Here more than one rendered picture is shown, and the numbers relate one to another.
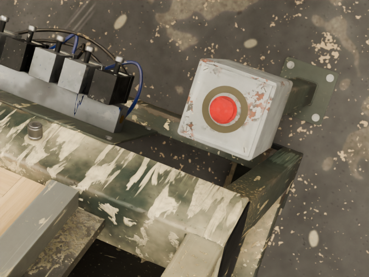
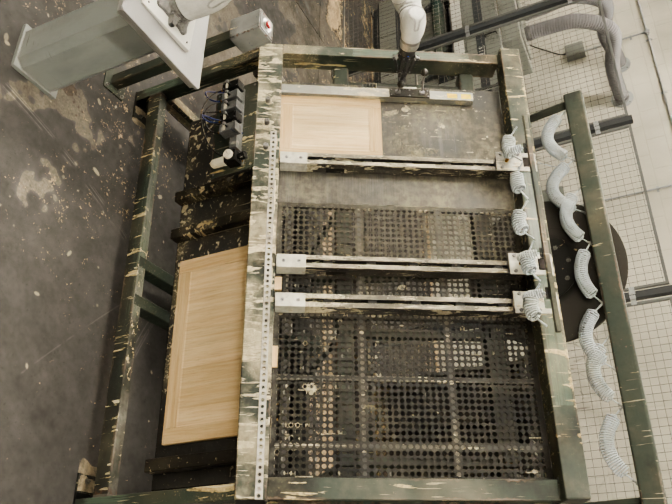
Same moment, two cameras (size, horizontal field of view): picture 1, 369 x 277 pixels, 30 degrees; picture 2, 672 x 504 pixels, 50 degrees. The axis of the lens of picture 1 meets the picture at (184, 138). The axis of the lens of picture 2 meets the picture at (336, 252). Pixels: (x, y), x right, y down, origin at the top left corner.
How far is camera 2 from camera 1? 347 cm
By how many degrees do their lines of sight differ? 66
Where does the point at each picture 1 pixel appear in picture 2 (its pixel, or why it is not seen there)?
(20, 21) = (100, 236)
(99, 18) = (96, 184)
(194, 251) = (289, 49)
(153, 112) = (155, 142)
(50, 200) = (290, 88)
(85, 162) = (270, 85)
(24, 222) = (302, 90)
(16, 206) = (294, 99)
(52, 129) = (261, 99)
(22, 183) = (284, 102)
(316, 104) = not seen: hidden behind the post
